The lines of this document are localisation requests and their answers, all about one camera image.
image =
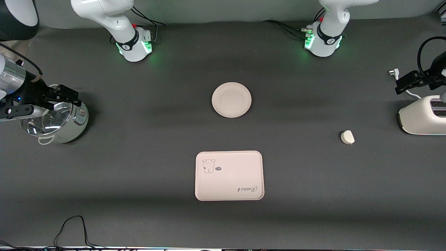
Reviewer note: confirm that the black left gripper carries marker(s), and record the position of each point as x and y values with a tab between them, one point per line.
436	70

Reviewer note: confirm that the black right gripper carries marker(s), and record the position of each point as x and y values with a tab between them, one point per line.
30	92

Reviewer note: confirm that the small white bun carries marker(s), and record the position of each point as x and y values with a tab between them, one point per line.
347	137

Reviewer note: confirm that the round beige plate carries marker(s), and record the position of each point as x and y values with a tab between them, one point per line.
231	100

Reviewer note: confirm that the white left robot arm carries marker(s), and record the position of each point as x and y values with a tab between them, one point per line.
327	35

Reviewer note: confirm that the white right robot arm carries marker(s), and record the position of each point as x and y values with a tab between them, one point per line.
132	38

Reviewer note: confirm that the beige rectangular rabbit tray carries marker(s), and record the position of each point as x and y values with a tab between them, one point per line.
230	181

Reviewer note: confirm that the steel pot with glass lid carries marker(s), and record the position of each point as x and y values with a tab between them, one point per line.
66	129

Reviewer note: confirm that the white toaster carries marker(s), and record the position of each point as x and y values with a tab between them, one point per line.
418	118

